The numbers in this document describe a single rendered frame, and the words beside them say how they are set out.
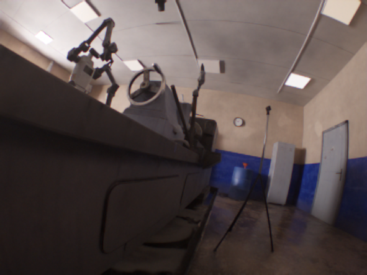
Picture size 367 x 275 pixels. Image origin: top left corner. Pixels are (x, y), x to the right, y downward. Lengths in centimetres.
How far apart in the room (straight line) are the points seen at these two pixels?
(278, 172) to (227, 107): 271
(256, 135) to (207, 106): 192
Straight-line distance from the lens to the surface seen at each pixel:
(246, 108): 558
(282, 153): 497
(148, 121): 74
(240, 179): 446
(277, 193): 497
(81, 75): 185
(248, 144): 527
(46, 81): 18
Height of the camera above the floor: 78
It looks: 8 degrees up
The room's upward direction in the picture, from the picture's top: 13 degrees clockwise
